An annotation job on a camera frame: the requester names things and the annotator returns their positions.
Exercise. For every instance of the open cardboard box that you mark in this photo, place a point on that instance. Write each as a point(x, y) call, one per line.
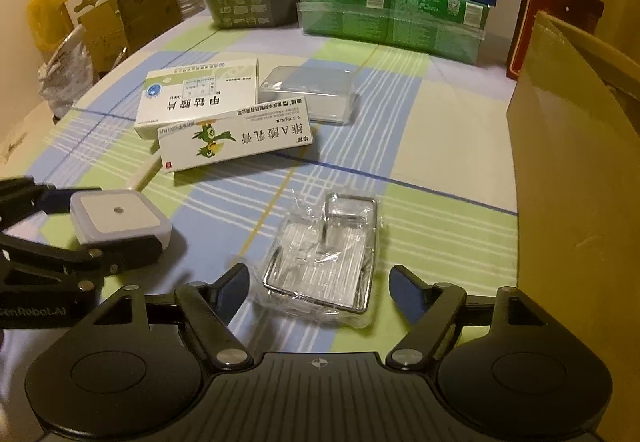
point(574, 129)

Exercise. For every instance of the checked tablecloth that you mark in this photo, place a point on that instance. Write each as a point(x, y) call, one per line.
point(428, 138)

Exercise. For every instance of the yellow plastic bag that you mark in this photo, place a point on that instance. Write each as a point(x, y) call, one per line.
point(49, 23)

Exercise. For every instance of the wire rack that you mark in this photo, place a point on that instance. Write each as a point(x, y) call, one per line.
point(322, 264)

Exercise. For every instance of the grey printed plastic bag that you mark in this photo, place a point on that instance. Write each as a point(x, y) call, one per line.
point(67, 75)

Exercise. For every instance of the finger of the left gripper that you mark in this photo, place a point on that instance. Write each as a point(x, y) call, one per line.
point(18, 202)
point(112, 257)

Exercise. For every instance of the green wrapped carton pack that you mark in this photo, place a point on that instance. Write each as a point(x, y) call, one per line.
point(452, 29)

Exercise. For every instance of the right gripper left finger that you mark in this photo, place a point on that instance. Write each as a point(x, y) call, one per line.
point(208, 309)

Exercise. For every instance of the brown cardboard boxes stack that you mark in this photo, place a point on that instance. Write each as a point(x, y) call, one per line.
point(118, 28)

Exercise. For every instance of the white plastic spoon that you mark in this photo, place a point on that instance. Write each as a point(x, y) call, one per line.
point(137, 180)

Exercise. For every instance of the white blue-logo medicine box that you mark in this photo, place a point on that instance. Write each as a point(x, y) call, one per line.
point(195, 91)

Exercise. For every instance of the white green-bird ointment box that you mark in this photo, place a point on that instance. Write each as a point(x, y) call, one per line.
point(241, 133)

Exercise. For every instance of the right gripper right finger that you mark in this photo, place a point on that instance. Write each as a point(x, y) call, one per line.
point(431, 311)

